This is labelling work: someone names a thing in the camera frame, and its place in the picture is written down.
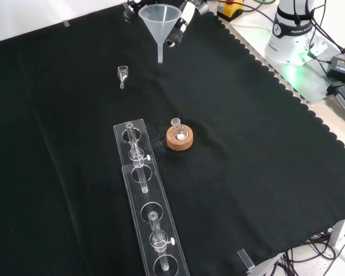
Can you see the black cloth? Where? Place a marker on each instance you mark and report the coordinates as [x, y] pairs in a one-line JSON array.
[[74, 143]]

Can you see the yellow stop button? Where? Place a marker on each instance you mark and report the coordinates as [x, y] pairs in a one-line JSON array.
[[230, 8]]

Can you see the clear plastic cloth clip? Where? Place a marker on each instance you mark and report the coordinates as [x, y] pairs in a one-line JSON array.
[[66, 23], [245, 260]]

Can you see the black power adapter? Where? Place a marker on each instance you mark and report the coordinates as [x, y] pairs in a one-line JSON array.
[[343, 67]]

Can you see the clear acrylic funnel stand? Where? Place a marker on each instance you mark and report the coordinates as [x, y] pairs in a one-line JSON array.
[[149, 195]]

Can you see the translucent plastic funnel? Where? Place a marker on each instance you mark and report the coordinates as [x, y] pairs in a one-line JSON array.
[[161, 20]]

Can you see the small round-bottom glass flask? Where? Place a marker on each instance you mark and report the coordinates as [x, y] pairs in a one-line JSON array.
[[178, 132]]

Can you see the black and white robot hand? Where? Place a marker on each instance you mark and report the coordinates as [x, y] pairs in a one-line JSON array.
[[184, 17]]

